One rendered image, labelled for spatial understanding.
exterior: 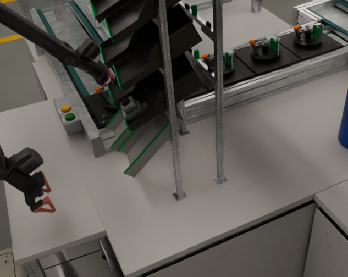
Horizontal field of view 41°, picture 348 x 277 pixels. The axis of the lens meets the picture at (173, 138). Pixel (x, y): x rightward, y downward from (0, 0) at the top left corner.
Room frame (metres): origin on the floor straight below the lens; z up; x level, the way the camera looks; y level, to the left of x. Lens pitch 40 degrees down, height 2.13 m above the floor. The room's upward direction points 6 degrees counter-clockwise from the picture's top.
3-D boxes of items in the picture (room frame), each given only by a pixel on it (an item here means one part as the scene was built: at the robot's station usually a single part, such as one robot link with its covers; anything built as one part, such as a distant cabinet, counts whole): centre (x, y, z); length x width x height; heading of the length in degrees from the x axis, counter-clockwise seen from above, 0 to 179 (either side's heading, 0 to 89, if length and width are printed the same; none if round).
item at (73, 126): (1.64, 0.45, 0.93); 0.21 x 0.07 x 0.06; 21
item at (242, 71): (1.82, -0.25, 1.01); 0.24 x 0.24 x 0.13; 21
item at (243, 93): (1.81, -0.23, 0.91); 1.24 x 0.33 x 0.10; 111
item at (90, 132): (1.84, 0.46, 0.91); 0.89 x 0.06 x 0.11; 21
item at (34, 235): (1.48, 0.37, 0.84); 0.90 x 0.70 x 0.03; 17
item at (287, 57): (1.90, -0.48, 1.01); 0.24 x 0.24 x 0.13; 21
